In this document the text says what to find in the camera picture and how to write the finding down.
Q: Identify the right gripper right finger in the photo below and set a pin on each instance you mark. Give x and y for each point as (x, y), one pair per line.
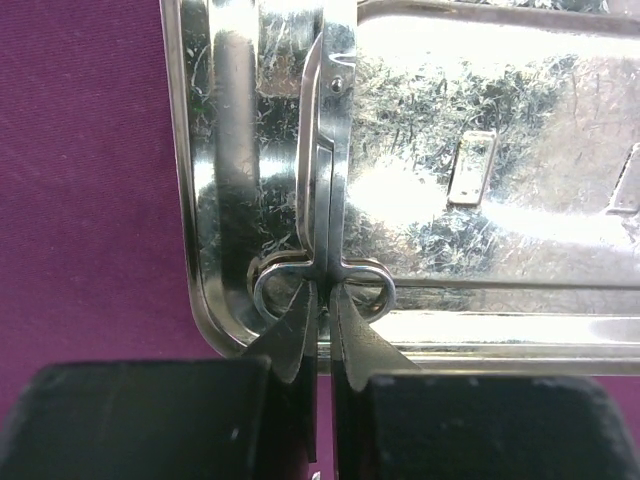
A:
(396, 420)

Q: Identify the steel scissors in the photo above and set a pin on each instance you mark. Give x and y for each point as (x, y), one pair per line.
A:
(323, 153)

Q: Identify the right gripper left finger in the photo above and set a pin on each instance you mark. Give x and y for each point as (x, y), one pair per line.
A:
(251, 417)

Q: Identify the steel instrument tray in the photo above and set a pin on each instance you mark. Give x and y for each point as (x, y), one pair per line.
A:
(494, 171)

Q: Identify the purple surgical cloth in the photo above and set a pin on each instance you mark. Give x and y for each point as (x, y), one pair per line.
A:
(89, 182)

